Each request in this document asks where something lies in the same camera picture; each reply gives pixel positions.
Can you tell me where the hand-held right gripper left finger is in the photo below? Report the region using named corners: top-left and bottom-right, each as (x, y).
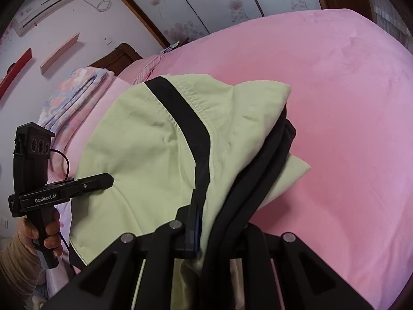
top-left (42, 196), bottom-right (203, 310)

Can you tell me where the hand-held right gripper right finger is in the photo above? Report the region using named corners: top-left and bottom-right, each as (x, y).
top-left (230, 223), bottom-right (375, 310)

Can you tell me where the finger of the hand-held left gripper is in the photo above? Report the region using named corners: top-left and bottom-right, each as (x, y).
top-left (48, 173), bottom-right (115, 201)

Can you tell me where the green and black hooded jacket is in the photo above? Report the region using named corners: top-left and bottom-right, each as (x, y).
top-left (69, 74), bottom-right (312, 310)

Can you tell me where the person's left forearm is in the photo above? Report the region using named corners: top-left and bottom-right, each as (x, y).
top-left (0, 235), bottom-right (50, 301)

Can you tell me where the person's left hand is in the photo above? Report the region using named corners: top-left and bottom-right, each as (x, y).
top-left (18, 208), bottom-right (64, 250)

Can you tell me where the folded floral quilt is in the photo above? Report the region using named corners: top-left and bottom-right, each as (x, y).
top-left (38, 67), bottom-right (114, 131)

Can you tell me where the dark wooden headboard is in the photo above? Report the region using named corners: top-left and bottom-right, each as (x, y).
top-left (89, 43), bottom-right (143, 72)

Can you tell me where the pink bed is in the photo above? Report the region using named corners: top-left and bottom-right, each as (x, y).
top-left (45, 8), bottom-right (413, 310)

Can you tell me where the white air conditioner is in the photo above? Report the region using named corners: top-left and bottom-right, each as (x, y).
top-left (11, 0), bottom-right (82, 37)

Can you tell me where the floral sliding door wardrobe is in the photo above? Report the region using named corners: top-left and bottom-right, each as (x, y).
top-left (97, 0), bottom-right (327, 46)

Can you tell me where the red wall shelf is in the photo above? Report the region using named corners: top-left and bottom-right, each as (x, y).
top-left (0, 48), bottom-right (33, 99)

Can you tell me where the light wooden wall shelf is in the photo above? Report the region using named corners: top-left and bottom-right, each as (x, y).
top-left (40, 32), bottom-right (81, 75)

